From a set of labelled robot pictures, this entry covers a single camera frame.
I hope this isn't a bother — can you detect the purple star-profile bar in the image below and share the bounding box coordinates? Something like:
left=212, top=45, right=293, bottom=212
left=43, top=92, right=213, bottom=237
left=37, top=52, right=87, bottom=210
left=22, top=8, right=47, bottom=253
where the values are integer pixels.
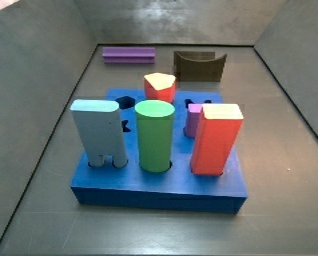
left=103, top=46, right=157, bottom=64

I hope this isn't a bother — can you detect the black curved fixture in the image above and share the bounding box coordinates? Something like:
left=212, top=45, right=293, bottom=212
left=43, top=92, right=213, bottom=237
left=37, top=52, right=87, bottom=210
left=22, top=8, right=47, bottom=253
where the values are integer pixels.
left=174, top=51, right=228, bottom=82

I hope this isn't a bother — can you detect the green cylinder peg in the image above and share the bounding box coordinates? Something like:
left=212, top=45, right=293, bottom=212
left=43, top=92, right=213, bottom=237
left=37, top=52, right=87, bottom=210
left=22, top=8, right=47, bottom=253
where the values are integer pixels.
left=136, top=100, right=176, bottom=173

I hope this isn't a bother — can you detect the blue shape sorter base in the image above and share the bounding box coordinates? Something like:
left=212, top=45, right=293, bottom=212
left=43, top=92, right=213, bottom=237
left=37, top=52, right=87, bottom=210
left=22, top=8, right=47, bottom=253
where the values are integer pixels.
left=71, top=91, right=248, bottom=214

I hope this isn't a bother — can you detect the small purple square peg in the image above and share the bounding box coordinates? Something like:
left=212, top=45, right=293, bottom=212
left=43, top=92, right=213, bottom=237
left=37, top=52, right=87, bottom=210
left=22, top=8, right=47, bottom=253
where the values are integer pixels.
left=185, top=103, right=202, bottom=138

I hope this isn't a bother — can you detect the red pentagon peg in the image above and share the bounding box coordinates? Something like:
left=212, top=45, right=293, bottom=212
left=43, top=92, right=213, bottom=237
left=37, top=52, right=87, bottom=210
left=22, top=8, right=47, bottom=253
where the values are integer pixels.
left=145, top=73, right=177, bottom=103

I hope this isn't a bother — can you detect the red square peg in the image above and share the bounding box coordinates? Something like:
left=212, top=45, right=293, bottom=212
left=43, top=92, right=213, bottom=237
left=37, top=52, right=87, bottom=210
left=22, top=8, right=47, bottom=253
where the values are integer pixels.
left=190, top=103, right=244, bottom=176

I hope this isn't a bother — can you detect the light blue double-round peg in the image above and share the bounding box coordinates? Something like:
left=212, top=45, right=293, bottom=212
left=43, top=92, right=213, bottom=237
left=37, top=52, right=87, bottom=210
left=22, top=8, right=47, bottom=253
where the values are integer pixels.
left=70, top=99, right=129, bottom=168

